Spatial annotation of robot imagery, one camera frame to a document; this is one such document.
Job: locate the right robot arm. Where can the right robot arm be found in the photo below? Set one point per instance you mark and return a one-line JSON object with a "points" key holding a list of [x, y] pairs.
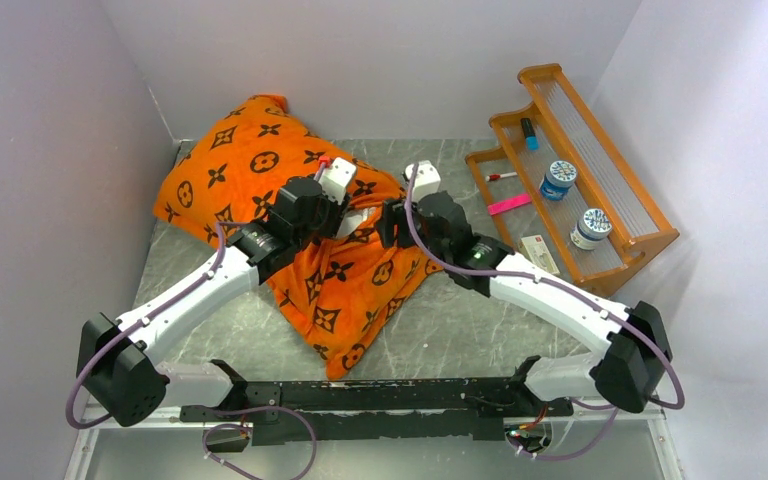
{"points": [[629, 357]]}

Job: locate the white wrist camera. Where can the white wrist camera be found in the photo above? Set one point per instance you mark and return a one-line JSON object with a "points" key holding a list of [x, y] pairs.
{"points": [[425, 177], [336, 178]]}

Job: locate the blue jar far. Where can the blue jar far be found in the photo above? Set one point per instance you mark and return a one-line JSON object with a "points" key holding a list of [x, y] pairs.
{"points": [[592, 227]]}

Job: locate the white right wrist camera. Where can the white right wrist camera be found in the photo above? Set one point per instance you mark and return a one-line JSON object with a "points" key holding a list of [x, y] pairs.
{"points": [[425, 177]]}

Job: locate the red white marker pen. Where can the red white marker pen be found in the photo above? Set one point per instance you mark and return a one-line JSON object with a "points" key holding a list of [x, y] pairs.
{"points": [[500, 176]]}

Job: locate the blue jar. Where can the blue jar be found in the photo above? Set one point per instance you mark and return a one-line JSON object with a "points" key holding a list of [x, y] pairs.
{"points": [[559, 177], [592, 227]]}

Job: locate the blue black highlighter marker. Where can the blue black highlighter marker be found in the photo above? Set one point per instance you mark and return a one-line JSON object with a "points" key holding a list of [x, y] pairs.
{"points": [[529, 134]]}

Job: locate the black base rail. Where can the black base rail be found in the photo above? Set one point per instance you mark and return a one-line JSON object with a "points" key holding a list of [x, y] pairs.
{"points": [[481, 408]]}

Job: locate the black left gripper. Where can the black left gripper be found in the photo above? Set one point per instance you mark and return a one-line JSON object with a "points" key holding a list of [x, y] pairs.
{"points": [[335, 214]]}

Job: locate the blue jar near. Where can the blue jar near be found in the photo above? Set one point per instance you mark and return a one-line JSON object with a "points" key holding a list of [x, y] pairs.
{"points": [[559, 177]]}

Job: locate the pink flat strip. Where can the pink flat strip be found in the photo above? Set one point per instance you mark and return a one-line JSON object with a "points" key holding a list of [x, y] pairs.
{"points": [[508, 204]]}

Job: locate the white pillow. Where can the white pillow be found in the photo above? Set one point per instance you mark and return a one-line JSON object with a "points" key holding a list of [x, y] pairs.
{"points": [[358, 225]]}

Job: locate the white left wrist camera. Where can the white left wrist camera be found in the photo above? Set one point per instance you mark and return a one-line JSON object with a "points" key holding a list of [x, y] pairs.
{"points": [[336, 178]]}

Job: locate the wooden tiered shelf rack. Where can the wooden tiered shelf rack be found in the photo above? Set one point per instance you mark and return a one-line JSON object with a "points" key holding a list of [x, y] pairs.
{"points": [[568, 130]]}

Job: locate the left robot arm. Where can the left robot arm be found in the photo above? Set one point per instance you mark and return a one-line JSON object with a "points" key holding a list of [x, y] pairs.
{"points": [[121, 361]]}

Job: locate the small cardboard box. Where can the small cardboard box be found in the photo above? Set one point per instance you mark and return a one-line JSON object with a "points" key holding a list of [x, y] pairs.
{"points": [[535, 248]]}

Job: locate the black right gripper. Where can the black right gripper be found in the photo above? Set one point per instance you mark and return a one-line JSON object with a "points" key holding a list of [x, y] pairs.
{"points": [[393, 214]]}

